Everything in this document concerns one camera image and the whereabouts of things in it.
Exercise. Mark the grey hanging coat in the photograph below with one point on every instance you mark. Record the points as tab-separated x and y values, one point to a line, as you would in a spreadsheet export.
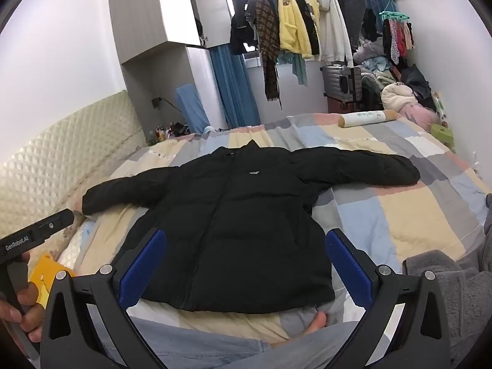
351	4

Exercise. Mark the person's grey trouser legs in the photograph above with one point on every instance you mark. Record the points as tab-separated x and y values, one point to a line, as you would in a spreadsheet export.
192	342

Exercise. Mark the grey ribbed suitcase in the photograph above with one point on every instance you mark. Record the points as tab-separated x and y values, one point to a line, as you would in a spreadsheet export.
342	84

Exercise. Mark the light blue padded board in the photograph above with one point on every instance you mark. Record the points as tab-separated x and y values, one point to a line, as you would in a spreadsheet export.
190	107

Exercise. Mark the brown houndstooth scarf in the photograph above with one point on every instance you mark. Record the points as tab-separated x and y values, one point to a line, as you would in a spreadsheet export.
269	38

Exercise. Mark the pile of mixed clothes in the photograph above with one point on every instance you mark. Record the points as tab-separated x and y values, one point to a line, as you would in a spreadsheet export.
376	65

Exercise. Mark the black puffer jacket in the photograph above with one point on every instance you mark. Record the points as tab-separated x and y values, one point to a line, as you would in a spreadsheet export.
238	219

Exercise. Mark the yellow plastic object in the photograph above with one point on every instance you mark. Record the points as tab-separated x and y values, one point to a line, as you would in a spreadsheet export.
42	273

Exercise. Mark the white hanging sweater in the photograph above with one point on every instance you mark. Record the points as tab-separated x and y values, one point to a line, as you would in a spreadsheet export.
334	27

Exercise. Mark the black hanging jacket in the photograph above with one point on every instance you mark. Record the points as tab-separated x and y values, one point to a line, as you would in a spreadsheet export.
242	19

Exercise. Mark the patchwork pastel bed quilt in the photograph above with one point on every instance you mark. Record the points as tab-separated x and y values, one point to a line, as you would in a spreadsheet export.
403	215

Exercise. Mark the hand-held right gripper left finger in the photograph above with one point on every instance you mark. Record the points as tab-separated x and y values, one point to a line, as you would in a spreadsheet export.
142	271

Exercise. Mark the cream plush cushion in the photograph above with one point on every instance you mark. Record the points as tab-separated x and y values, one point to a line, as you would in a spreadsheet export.
398	96

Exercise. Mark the cream quilted headboard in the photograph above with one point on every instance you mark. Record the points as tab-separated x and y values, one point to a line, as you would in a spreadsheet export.
57	153

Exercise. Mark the green round object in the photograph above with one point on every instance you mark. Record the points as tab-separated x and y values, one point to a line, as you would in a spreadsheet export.
442	134

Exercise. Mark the pink plush cushion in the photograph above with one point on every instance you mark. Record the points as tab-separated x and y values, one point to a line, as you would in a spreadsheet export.
421	115

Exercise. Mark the blue window curtain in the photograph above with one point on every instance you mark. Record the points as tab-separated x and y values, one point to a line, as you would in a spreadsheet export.
234	84

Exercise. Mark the yellow fleece jacket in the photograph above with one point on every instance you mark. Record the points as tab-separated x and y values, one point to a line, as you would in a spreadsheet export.
292	23

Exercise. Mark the rolled white mat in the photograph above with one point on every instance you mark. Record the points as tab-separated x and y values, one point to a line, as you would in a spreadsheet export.
365	118

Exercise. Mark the teal hanging cloth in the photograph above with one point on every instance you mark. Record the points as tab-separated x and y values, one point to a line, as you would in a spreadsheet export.
298	69

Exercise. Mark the person's left hand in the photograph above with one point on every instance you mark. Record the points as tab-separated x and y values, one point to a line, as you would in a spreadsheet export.
30	315

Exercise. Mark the grey tall wardrobe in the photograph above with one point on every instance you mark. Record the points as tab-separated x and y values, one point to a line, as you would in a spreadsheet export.
153	7

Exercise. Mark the group of bedside bottles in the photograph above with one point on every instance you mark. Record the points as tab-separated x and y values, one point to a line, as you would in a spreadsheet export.
167	132

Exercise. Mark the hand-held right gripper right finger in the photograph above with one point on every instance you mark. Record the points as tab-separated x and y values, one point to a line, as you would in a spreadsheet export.
349	273

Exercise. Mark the green clip hanger with socks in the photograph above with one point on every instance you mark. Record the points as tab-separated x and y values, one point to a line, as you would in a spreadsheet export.
398	34

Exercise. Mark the person's grey fleece clothing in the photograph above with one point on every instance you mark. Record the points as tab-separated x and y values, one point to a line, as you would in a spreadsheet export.
469	276

